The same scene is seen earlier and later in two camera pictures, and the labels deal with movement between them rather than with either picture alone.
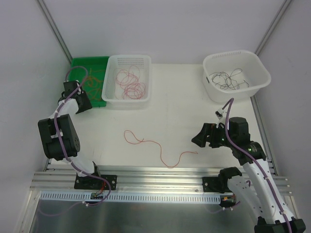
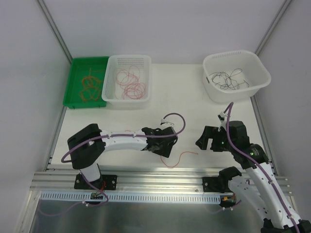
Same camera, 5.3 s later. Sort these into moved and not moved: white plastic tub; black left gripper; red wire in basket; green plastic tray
Moved: black left gripper
Not moved: green plastic tray; red wire in basket; white plastic tub
